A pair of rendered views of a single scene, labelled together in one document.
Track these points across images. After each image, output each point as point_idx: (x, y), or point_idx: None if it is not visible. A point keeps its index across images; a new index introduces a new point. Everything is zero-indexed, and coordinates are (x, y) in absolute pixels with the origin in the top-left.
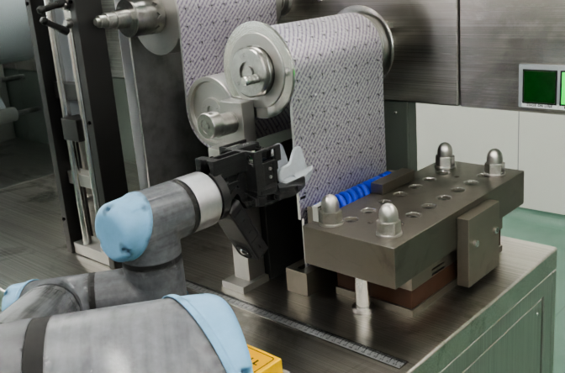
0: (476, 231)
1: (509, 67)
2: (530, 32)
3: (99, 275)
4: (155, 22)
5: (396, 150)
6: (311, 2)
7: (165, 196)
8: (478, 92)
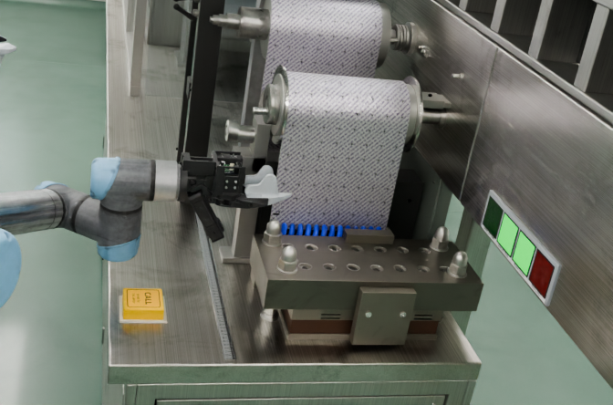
0: (372, 305)
1: (487, 189)
2: (503, 167)
3: (89, 200)
4: (257, 32)
5: (426, 214)
6: (422, 54)
7: (133, 169)
8: (470, 198)
